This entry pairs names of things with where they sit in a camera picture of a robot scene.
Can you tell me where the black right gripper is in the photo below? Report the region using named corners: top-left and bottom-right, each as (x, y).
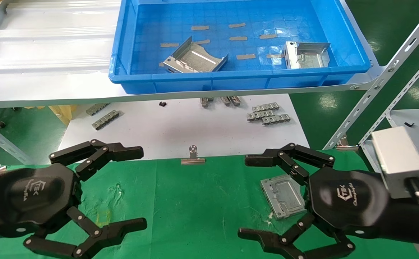
top-left (238, 143), bottom-right (393, 259)

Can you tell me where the yellow packing material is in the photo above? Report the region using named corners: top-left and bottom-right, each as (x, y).
top-left (48, 105), bottom-right (76, 126)

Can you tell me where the silver binder clip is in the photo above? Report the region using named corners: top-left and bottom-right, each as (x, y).
top-left (181, 145), bottom-right (206, 165)
top-left (335, 134), bottom-right (359, 151)

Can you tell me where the white lower shelf board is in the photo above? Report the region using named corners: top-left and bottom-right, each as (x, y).
top-left (360, 108), bottom-right (419, 169)

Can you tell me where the metal bracket with white end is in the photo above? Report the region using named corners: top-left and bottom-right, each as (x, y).
top-left (284, 41), bottom-right (331, 69)

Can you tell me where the metal bracket with angled flaps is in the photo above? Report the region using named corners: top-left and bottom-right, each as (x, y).
top-left (163, 36), bottom-right (229, 73)

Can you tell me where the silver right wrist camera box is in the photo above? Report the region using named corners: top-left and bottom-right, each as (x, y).
top-left (371, 126), bottom-right (419, 200)

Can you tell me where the blue plastic bin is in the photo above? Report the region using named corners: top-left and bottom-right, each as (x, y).
top-left (108, 0), bottom-right (372, 95)

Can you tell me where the slotted white shelf upright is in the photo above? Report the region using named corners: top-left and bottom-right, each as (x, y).
top-left (324, 0), bottom-right (419, 150)
top-left (359, 47), bottom-right (419, 144)

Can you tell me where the grey metal beam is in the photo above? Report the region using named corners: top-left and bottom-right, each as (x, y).
top-left (0, 135), bottom-right (34, 164)

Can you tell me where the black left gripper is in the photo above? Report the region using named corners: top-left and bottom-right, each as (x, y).
top-left (0, 139), bottom-right (148, 259)

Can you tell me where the green table cloth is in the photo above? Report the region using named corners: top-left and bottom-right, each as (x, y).
top-left (0, 149), bottom-right (419, 259)

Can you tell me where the metal bracket with wall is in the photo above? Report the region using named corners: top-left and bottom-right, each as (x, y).
top-left (260, 174), bottom-right (309, 220)

